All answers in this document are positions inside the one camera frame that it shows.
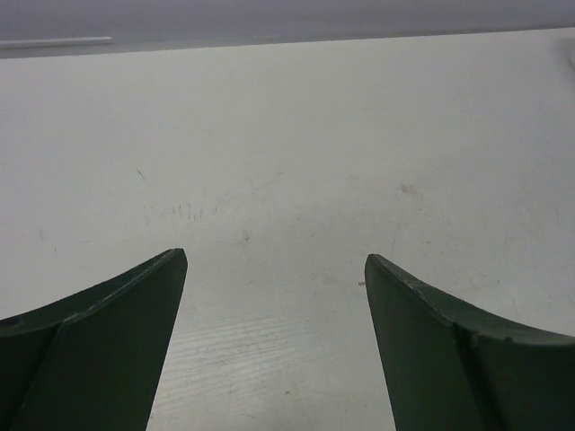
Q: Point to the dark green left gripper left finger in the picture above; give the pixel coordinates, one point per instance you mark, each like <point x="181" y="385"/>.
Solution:
<point x="92" y="360"/>

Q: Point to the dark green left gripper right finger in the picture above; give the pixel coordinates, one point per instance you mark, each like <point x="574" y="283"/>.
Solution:
<point x="450" y="365"/>

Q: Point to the aluminium table edge rail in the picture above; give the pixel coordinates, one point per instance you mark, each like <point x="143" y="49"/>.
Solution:
<point x="55" y="42"/>

